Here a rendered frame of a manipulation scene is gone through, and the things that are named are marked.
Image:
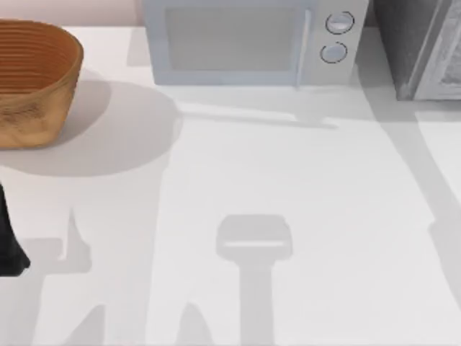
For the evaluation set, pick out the microwave oven door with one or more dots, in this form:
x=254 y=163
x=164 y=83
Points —
x=230 y=43

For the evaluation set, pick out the pale microwave oven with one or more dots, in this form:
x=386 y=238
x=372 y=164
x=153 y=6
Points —
x=345 y=75

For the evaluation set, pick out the grey microwave knob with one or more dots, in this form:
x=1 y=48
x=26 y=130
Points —
x=334 y=52

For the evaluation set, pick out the white microwave knob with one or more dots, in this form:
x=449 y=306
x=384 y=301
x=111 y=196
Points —
x=339 y=22

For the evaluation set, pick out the brown wicker basket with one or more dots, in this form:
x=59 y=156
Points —
x=36 y=104

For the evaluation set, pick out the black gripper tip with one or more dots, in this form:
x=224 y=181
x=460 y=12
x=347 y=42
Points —
x=9 y=248

